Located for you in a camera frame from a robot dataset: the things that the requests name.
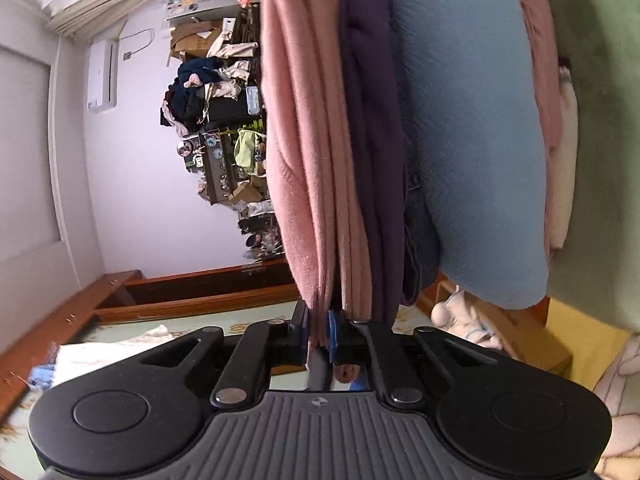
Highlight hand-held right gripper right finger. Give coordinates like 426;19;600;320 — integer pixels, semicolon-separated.
327;309;501;407

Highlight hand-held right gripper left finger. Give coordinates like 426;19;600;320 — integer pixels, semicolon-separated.
140;300;311;411

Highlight pink sweatshirt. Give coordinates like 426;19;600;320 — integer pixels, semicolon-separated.
260;0;375;383

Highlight pile of dark clothes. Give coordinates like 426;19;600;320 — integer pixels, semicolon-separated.
160;57;251;136

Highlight white plush toy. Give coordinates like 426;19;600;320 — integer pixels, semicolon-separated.
431;285;501;351

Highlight dark navy garment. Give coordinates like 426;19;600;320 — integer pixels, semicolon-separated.
404;170;445;307

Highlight floral bed mat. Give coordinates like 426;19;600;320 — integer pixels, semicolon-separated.
0;300;301;480

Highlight cluttered storage shelf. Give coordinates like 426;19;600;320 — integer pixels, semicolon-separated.
160;2;288;261

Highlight light green bag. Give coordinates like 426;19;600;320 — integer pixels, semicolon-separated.
235;129;267;169

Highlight white cloth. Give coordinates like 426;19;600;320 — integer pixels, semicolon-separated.
55;325;173;386

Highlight cardboard box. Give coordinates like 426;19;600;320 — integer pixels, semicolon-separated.
465;290;573;376

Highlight purple garment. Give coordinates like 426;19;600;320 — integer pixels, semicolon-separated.
332;0;416;328

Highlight blue fleece garment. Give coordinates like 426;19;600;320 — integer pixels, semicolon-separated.
390;0;551;311

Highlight yellow sheet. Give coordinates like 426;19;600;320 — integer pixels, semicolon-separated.
545;297;633;391

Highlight blue cloth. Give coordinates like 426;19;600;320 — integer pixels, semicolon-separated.
27;365;57;392

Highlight cream white garment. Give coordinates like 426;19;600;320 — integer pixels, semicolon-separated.
547;67;580;251

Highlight pink patterned quilt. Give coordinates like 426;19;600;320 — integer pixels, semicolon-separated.
595;335;640;466

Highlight green blanket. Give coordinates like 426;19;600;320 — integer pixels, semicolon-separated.
520;0;640;336

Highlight dusty pink garment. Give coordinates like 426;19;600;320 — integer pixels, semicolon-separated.
507;0;563;261

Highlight white air conditioner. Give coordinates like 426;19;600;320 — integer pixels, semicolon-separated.
87;40;119;111

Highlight beige curtain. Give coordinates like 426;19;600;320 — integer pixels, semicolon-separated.
50;0;261;41

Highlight wooden bed frame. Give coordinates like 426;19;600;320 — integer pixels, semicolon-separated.
0;255;301;396

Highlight wall outlet with cable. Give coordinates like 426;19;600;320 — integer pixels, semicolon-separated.
117;27;156;60

